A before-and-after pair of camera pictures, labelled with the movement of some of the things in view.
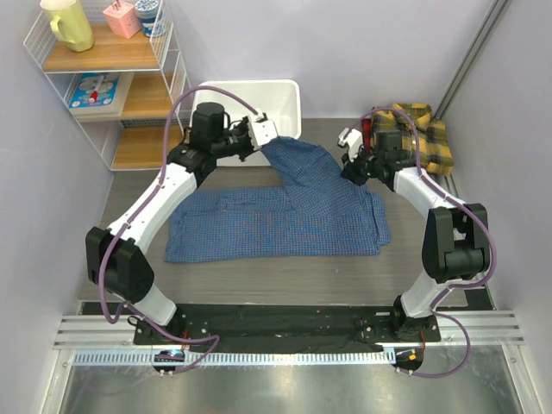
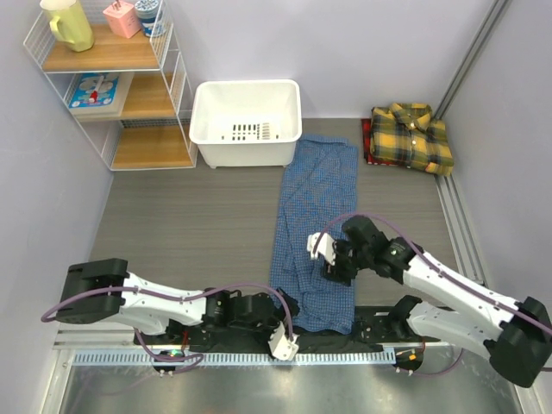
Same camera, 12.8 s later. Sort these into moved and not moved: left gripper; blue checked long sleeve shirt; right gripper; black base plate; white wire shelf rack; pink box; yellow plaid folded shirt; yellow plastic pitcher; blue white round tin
Moved: left gripper; right gripper; blue checked long sleeve shirt
Not moved: black base plate; white wire shelf rack; yellow plastic pitcher; pink box; blue white round tin; yellow plaid folded shirt
